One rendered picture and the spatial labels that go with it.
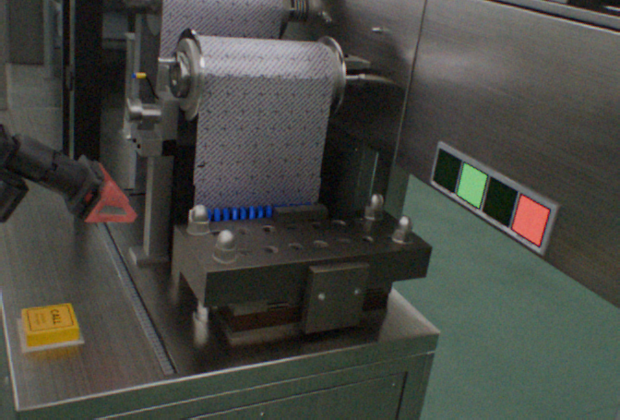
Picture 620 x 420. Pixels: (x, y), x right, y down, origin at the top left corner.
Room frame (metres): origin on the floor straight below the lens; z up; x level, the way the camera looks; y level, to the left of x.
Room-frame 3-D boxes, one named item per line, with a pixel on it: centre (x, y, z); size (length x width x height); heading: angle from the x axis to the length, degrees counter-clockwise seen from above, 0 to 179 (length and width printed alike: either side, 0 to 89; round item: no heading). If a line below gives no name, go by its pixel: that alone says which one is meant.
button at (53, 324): (0.85, 0.35, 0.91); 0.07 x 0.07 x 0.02; 30
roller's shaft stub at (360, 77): (1.25, -0.03, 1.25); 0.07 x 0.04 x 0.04; 120
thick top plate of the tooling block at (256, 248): (1.03, -0.01, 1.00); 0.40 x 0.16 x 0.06; 120
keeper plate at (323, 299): (0.96, -0.07, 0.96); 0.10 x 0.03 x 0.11; 120
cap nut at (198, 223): (0.99, 0.17, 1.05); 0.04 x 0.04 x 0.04
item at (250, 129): (1.11, 0.09, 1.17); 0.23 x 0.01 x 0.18; 120
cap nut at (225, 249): (0.91, 0.11, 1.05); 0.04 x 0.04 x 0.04
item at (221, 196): (1.12, 0.09, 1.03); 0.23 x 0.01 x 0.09; 120
